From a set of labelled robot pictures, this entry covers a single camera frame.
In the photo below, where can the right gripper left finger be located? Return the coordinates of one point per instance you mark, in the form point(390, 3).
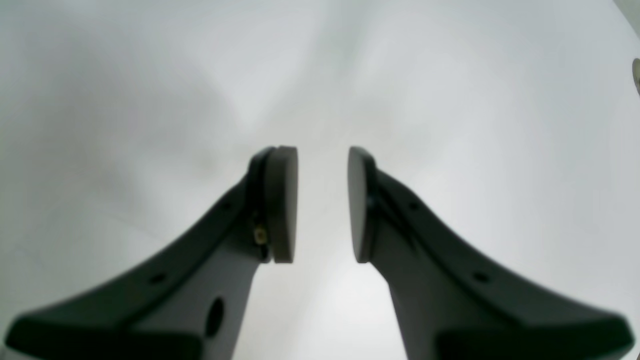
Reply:
point(188, 301)

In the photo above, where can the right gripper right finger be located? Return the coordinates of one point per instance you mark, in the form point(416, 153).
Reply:
point(451, 301)

